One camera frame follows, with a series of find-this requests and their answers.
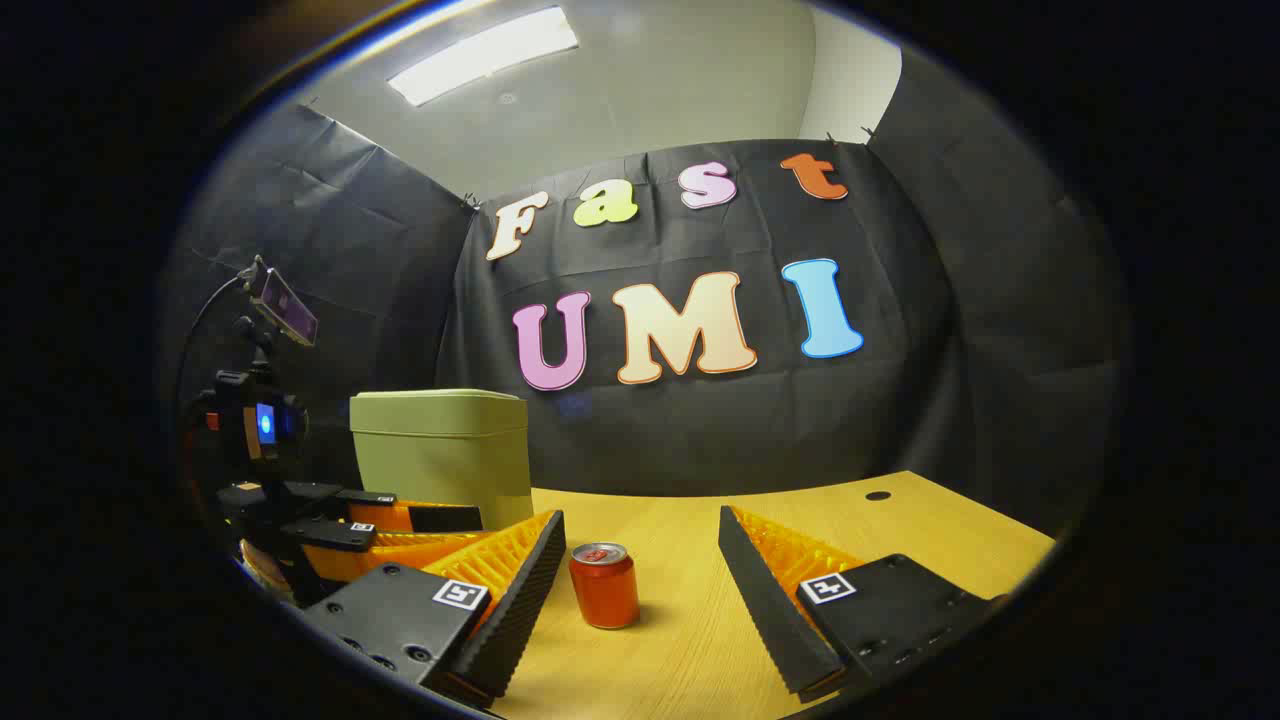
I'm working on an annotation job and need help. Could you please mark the red pop can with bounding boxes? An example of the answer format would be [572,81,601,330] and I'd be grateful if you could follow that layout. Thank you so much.
[569,542,641,631]

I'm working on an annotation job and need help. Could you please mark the thin black cable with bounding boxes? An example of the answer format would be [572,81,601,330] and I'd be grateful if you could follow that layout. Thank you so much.
[177,272,251,421]

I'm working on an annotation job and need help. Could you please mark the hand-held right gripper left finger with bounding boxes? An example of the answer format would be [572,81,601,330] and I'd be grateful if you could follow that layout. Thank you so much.
[303,510,567,706]

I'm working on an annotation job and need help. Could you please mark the ceiling light panel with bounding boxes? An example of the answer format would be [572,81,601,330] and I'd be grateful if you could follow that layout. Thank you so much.
[388,8,580,108]

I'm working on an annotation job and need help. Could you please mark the green desktop garbage bin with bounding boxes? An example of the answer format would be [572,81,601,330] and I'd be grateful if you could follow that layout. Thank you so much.
[350,389,534,532]

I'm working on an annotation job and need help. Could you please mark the gripper-mounted smartphone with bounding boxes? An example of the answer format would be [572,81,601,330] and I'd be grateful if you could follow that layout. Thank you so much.
[248,258,320,347]

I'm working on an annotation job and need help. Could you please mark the wooden desktop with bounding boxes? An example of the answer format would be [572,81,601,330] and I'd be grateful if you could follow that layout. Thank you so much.
[490,470,1058,720]

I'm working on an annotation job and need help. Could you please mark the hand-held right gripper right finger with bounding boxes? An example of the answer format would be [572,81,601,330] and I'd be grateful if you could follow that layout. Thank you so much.
[718,505,1006,701]

